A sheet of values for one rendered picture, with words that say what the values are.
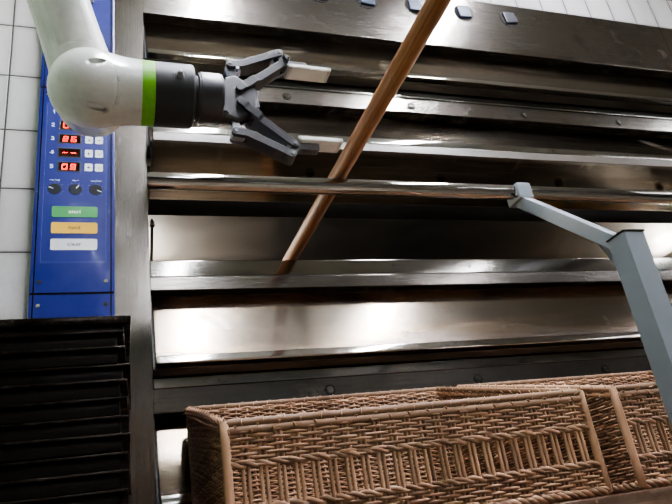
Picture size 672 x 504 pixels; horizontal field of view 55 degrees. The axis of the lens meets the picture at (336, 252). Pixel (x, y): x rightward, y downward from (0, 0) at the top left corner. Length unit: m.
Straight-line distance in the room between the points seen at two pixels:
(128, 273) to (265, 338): 0.32
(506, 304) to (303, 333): 0.55
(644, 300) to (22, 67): 1.40
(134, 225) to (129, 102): 0.59
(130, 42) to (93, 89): 0.87
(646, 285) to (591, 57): 1.43
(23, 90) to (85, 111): 0.75
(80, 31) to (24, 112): 0.59
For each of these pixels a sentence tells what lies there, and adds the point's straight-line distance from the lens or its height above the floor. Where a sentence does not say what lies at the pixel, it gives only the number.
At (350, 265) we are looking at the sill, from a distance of 1.54.
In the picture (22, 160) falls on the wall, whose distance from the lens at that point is 1.58.
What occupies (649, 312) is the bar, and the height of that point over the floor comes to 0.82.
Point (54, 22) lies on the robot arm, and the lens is 1.10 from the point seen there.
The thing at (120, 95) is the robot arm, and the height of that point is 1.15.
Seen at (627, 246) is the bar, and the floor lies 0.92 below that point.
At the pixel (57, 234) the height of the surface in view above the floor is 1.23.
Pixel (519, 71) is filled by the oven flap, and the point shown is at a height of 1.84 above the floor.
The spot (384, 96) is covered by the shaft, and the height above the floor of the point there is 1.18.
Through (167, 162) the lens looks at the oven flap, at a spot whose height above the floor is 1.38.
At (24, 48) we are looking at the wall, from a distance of 1.77.
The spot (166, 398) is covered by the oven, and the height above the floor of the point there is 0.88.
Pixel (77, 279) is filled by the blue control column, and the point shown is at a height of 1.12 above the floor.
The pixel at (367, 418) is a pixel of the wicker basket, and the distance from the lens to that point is 0.90.
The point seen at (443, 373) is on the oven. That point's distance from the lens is 1.53.
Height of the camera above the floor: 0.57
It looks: 24 degrees up
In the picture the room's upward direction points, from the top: 9 degrees counter-clockwise
